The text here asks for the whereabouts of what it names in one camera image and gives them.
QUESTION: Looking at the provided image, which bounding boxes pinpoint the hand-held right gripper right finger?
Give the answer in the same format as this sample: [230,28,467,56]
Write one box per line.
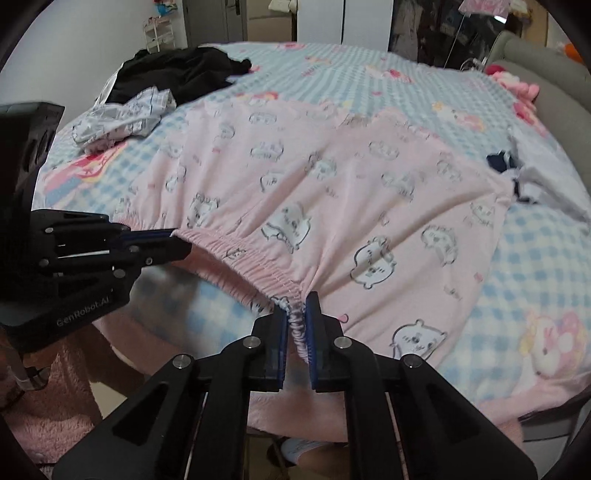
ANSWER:
[305,291,539,480]

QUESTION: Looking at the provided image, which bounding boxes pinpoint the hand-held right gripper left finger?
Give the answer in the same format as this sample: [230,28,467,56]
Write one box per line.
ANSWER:
[51,308,289,480]

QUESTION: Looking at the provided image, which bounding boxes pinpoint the black garment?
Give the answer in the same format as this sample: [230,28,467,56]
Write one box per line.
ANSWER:
[107,46,253,106]

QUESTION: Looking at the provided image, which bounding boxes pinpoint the white wardrobe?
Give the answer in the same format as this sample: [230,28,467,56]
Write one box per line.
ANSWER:
[295,0,394,52]

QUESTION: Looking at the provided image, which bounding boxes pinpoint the grey upholstered headboard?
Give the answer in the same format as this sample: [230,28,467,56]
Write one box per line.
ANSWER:
[487,31,591,141]

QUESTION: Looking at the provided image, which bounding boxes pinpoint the blue checked cartoon blanket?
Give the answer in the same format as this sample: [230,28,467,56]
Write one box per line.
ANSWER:
[32,41,591,416]

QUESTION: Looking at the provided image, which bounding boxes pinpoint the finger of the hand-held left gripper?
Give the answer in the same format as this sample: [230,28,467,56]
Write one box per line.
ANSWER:
[39,240,193,281]
[30,210,178,258]

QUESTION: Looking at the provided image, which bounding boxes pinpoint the pink cartoon print pajama pants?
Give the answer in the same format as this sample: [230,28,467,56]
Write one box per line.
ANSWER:
[113,97,514,365]

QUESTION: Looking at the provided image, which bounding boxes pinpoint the pink plush toy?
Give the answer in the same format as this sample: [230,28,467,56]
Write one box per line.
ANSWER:
[485,64,541,121]

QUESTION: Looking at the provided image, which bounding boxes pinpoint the navy and white garment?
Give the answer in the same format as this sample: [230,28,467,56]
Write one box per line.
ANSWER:
[486,134,591,222]

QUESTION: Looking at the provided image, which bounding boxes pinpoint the white wire rack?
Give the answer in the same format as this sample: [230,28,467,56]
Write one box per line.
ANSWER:
[144,17,179,54]

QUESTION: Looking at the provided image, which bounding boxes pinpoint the hanging dark clothes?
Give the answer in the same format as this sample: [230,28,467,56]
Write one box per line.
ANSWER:
[392,0,509,70]

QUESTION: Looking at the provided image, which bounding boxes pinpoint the pink fluffy bed cover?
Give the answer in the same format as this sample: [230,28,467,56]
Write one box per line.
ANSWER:
[0,314,527,464]

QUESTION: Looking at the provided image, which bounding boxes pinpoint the white printed garment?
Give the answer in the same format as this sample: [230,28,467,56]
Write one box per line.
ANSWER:
[71,88,178,154]

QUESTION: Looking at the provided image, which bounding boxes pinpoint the grey door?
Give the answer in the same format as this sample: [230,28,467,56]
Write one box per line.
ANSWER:
[184,0,248,48]

